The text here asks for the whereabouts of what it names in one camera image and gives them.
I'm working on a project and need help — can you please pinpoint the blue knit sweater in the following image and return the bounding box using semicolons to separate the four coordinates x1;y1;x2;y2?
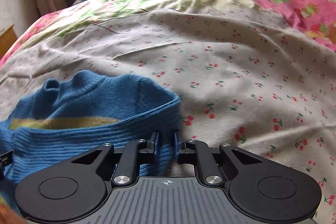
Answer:
1;71;181;184

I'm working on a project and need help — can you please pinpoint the cherry print white sheet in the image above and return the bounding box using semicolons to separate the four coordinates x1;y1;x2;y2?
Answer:
1;9;335;223

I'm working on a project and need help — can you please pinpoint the wooden tv cabinet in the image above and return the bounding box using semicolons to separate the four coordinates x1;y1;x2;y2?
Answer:
0;24;17;57

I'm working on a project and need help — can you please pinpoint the pink floral quilt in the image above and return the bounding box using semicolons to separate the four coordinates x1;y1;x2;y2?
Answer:
1;0;335;65

